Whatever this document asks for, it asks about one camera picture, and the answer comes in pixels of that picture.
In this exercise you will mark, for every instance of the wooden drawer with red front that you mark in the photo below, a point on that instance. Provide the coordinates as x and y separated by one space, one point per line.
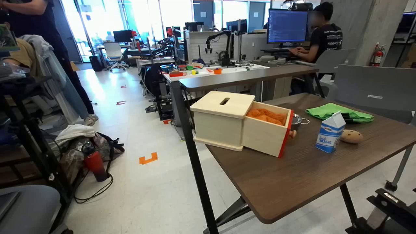
267 136

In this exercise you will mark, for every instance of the brown cookie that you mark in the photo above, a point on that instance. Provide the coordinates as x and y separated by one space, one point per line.
351 136

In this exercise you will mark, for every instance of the black robot arm in background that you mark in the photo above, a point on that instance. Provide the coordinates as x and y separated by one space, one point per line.
223 46

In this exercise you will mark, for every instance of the orange cloth in drawer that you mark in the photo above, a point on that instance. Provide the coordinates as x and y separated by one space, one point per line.
260 113

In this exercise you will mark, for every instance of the cream wooden box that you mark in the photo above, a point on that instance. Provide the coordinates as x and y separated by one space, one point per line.
219 118

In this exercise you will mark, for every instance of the grey desk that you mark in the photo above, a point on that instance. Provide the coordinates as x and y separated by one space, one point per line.
259 75

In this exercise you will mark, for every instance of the orange floor marker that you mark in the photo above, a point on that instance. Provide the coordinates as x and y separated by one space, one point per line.
145 160

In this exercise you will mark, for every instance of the small metal pot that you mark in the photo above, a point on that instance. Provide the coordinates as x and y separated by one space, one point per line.
298 121

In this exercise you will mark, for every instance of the white office chair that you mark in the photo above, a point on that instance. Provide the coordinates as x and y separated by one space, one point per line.
115 53

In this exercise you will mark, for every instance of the computer monitor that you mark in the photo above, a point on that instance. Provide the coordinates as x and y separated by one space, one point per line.
288 26

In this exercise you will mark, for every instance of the blue white milk carton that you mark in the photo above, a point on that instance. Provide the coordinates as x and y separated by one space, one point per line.
331 132

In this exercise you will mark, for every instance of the white cloth on floor pile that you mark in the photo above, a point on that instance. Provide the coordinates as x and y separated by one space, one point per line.
73 131

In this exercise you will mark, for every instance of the seated person in black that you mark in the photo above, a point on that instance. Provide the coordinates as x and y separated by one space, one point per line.
325 33

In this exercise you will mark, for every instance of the red fire extinguisher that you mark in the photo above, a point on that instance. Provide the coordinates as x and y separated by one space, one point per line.
377 54

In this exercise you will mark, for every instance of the grey laptop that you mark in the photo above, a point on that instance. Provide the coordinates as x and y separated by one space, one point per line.
383 89

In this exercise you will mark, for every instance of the black metal shelf rack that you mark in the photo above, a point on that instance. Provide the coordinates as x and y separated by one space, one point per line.
13 91

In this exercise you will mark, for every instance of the standing person in dark clothes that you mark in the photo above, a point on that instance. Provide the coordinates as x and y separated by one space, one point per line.
37 17

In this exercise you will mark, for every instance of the grey chair seat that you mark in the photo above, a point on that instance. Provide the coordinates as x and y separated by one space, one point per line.
29 209

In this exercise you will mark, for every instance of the black table frame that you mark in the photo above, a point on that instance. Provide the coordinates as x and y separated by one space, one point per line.
273 187

